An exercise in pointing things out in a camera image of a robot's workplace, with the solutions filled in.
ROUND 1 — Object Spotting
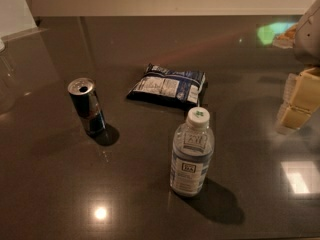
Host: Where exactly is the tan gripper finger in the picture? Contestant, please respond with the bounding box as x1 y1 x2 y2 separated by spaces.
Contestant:
275 103 311 134
283 67 320 113

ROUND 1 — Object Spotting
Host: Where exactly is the clear blue-label water bottle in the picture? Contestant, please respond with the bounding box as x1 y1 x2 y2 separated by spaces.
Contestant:
170 107 215 197

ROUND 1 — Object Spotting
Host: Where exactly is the blue chip bag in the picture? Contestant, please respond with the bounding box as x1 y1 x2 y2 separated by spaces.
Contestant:
127 64 206 110

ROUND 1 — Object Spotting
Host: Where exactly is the dark aluminium drink can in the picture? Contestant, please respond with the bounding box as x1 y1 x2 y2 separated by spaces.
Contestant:
68 78 105 136

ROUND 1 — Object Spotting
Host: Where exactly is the clear container at left edge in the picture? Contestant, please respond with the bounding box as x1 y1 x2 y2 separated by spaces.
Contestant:
0 39 17 114

